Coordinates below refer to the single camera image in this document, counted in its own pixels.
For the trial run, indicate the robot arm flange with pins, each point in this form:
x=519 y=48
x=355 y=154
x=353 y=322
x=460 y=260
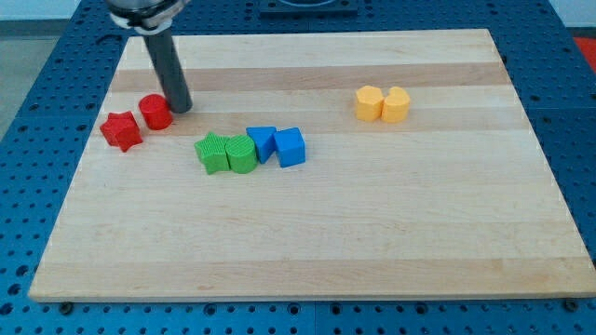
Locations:
x=147 y=17

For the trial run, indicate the green star block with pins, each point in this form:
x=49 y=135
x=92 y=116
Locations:
x=211 y=153

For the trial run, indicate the red star block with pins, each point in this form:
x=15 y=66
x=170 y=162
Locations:
x=121 y=130

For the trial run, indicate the blue cube block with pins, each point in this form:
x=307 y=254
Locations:
x=290 y=146

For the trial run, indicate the blue triangle block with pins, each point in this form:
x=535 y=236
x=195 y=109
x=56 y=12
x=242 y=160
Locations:
x=263 y=138

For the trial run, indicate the green cylinder block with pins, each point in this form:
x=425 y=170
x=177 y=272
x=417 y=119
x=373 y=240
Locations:
x=241 y=154

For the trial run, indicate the yellow hexagon block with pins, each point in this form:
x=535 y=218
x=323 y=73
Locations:
x=369 y=103

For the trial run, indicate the light wooden board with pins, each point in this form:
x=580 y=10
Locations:
x=456 y=202

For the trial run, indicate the yellow heart block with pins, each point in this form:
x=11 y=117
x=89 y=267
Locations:
x=396 y=105

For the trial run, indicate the red cylinder block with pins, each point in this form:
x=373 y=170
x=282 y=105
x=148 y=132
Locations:
x=155 y=111

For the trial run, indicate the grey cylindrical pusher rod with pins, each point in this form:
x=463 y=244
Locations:
x=169 y=71

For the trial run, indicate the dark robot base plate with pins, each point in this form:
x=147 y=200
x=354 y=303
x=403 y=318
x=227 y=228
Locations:
x=278 y=8

